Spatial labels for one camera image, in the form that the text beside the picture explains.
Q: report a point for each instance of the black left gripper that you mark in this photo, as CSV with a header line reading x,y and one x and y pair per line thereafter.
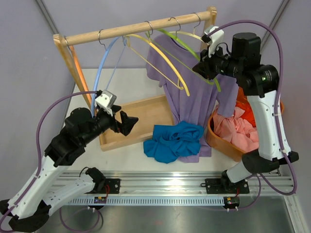
x,y
128,122

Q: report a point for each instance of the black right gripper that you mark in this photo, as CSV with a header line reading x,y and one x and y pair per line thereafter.
x,y
204,67

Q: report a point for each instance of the purple t-shirt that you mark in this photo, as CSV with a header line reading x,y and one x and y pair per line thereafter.
x,y
198,107

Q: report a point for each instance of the cream plastic hanger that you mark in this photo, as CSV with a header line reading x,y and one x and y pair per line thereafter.
x,y
186,33

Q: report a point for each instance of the blue t-shirt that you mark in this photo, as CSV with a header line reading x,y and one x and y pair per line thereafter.
x,y
169,143

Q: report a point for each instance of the orange t-shirt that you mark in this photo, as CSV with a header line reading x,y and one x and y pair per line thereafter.
x,y
248,113

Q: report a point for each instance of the orange plastic hanger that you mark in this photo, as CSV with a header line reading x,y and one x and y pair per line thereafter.
x,y
78,66

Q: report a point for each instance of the green plastic hanger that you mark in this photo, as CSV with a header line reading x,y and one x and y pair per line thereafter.
x,y
184,46

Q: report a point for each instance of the pink t-shirt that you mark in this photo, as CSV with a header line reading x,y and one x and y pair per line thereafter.
x,y
236,130

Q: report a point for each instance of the yellow plastic hanger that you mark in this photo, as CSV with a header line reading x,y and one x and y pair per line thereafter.
x,y
180,83

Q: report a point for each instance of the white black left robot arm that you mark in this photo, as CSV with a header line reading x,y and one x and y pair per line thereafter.
x,y
32,206

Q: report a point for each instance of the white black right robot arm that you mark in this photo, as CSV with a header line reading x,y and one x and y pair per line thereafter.
x,y
260,85

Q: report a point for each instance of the wooden clothes rack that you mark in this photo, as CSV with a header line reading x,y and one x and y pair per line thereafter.
x,y
154,110

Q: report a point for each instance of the orange laundry basket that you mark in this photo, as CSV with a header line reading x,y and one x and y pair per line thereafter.
x,y
223,145

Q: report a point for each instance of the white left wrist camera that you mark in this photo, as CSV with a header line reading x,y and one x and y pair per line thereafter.
x,y
105,100

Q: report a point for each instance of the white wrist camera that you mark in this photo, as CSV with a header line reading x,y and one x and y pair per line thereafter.
x,y
212,40
105,100

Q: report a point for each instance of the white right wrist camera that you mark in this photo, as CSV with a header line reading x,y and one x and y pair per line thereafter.
x,y
212,40

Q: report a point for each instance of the aluminium mounting rail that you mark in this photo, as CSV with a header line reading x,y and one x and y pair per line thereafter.
x,y
176,183

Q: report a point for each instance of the white slotted cable duct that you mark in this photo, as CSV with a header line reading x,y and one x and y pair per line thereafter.
x,y
147,201

